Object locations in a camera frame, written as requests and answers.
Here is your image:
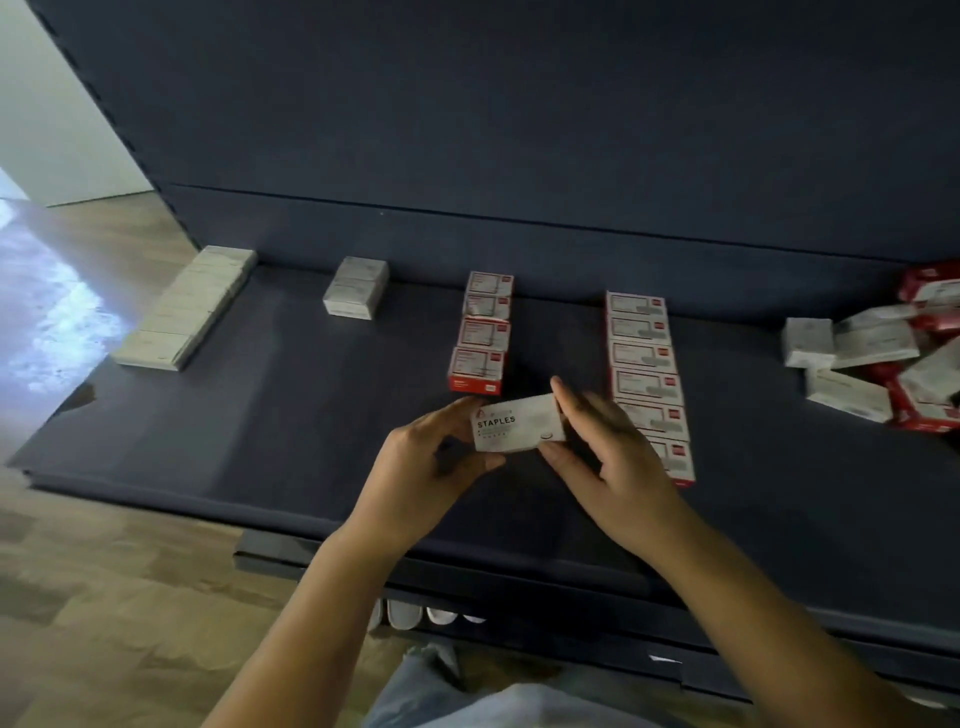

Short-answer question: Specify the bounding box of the person's right hand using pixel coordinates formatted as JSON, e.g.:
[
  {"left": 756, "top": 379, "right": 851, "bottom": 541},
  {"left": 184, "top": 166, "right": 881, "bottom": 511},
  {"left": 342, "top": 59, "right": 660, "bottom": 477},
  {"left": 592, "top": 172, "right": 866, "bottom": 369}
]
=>
[{"left": 537, "top": 375, "right": 699, "bottom": 560}]

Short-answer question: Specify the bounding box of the person's left hand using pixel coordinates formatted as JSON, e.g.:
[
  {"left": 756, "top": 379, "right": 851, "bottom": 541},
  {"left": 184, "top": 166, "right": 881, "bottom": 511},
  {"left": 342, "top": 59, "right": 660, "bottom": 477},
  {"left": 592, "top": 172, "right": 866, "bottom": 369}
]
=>
[{"left": 342, "top": 396, "right": 507, "bottom": 560}]

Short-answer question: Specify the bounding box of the pile of red white boxes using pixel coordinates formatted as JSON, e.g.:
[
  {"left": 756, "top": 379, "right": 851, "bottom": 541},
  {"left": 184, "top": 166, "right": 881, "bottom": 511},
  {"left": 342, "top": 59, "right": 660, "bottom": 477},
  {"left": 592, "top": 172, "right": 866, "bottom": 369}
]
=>
[{"left": 781, "top": 258, "right": 960, "bottom": 434}]

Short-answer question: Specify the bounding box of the dark metal shelf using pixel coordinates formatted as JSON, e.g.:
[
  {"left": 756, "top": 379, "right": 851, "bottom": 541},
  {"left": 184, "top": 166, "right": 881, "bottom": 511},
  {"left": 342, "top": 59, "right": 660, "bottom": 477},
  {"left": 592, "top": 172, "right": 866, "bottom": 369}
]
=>
[{"left": 7, "top": 0, "right": 960, "bottom": 707}]

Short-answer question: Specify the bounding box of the person's left forearm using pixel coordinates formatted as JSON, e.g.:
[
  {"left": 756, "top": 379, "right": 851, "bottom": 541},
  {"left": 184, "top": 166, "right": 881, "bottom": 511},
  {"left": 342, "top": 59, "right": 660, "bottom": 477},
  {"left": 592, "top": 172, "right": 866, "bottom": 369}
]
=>
[{"left": 202, "top": 525, "right": 414, "bottom": 728}]

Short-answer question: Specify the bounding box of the person's right forearm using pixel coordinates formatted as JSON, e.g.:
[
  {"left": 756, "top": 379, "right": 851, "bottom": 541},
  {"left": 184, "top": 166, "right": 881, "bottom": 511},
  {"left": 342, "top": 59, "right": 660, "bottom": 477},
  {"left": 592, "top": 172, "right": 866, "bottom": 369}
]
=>
[{"left": 652, "top": 517, "right": 954, "bottom": 728}]

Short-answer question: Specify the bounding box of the person's grey shoe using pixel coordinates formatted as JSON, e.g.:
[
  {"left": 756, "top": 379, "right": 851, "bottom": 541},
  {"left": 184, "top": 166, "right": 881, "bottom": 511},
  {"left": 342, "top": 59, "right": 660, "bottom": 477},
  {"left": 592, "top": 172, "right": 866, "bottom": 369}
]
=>
[{"left": 423, "top": 642, "right": 467, "bottom": 684}]

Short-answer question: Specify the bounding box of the person's grey clothing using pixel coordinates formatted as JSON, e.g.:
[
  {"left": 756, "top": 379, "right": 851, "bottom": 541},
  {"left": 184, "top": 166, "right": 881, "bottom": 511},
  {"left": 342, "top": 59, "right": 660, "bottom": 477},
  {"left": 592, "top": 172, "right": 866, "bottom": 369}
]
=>
[{"left": 360, "top": 645, "right": 707, "bottom": 728}]

